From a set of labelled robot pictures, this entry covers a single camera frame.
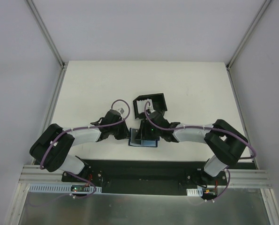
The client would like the aluminium frame post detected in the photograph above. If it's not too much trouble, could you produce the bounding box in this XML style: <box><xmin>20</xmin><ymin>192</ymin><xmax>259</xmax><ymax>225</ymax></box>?
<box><xmin>226</xmin><ymin>0</ymin><xmax>272</xmax><ymax>70</ymax></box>
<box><xmin>25</xmin><ymin>0</ymin><xmax>68</xmax><ymax>68</ymax></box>

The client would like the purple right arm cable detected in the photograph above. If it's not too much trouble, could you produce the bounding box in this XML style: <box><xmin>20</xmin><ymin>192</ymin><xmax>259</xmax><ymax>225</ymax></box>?
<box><xmin>144</xmin><ymin>100</ymin><xmax>257</xmax><ymax>206</ymax></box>

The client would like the white cable duct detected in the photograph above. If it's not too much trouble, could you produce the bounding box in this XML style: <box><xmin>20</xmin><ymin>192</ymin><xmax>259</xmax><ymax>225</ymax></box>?
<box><xmin>29</xmin><ymin>184</ymin><xmax>102</xmax><ymax>195</ymax></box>
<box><xmin>186</xmin><ymin>187</ymin><xmax>203</xmax><ymax>197</ymax></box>

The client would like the aluminium front rail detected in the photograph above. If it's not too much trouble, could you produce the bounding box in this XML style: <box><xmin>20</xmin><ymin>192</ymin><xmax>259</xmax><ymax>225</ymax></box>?
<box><xmin>18</xmin><ymin>165</ymin><xmax>272</xmax><ymax>189</ymax></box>

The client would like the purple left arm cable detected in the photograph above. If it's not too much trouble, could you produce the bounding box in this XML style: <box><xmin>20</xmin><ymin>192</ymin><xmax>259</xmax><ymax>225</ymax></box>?
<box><xmin>28</xmin><ymin>99</ymin><xmax>130</xmax><ymax>208</ymax></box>

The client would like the blue leather card holder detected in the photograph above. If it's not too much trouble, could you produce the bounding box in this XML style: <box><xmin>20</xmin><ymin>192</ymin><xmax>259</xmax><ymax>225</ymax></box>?
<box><xmin>128</xmin><ymin>138</ymin><xmax>160</xmax><ymax>148</ymax></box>

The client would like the left aluminium frame post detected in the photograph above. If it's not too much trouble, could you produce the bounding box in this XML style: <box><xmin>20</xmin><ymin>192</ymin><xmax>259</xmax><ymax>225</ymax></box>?
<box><xmin>25</xmin><ymin>0</ymin><xmax>68</xmax><ymax>68</ymax></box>

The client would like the left white cable duct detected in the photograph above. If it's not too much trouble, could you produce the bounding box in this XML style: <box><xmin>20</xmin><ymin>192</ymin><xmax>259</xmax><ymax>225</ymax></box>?
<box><xmin>29</xmin><ymin>184</ymin><xmax>102</xmax><ymax>195</ymax></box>

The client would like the right aluminium frame post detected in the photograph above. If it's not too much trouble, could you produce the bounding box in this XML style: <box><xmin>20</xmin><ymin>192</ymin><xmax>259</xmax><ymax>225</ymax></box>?
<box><xmin>226</xmin><ymin>0</ymin><xmax>272</xmax><ymax>70</ymax></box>

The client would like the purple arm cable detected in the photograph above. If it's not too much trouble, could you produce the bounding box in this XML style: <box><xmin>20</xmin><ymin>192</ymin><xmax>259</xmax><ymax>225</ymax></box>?
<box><xmin>144</xmin><ymin>100</ymin><xmax>257</xmax><ymax>206</ymax></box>
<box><xmin>28</xmin><ymin>99</ymin><xmax>130</xmax><ymax>208</ymax></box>

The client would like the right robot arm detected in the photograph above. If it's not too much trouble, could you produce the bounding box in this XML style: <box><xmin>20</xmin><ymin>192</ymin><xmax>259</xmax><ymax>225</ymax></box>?
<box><xmin>142</xmin><ymin>110</ymin><xmax>248</xmax><ymax>187</ymax></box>

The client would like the black card tray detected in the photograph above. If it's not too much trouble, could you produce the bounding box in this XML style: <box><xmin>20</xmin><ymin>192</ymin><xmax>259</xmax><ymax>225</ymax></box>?
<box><xmin>133</xmin><ymin>93</ymin><xmax>167</xmax><ymax>120</ymax></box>

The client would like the right white cable duct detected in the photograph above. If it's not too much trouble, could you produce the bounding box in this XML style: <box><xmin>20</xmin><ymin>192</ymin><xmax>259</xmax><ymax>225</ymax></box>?
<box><xmin>186</xmin><ymin>187</ymin><xmax>203</xmax><ymax>197</ymax></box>

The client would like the white card stack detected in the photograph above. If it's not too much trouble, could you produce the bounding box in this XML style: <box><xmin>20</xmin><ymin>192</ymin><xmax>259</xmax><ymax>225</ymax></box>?
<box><xmin>136</xmin><ymin>98</ymin><xmax>154</xmax><ymax>113</ymax></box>

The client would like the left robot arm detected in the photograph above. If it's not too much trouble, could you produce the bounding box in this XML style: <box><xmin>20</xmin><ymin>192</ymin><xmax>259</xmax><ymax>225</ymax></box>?
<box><xmin>30</xmin><ymin>109</ymin><xmax>130</xmax><ymax>182</ymax></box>

